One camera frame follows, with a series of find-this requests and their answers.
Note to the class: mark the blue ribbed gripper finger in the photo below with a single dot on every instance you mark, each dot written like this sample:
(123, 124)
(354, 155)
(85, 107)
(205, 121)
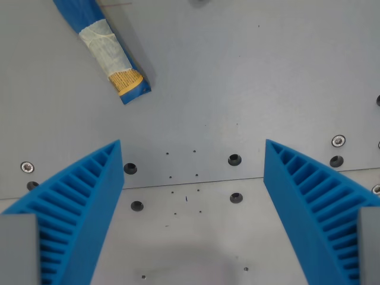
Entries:
(297, 207)
(86, 207)

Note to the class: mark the blue bag with tape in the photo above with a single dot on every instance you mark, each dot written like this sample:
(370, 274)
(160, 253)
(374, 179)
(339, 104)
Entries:
(104, 50)

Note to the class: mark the silver table screw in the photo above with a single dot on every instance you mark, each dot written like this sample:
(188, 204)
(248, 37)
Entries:
(338, 140)
(376, 189)
(27, 167)

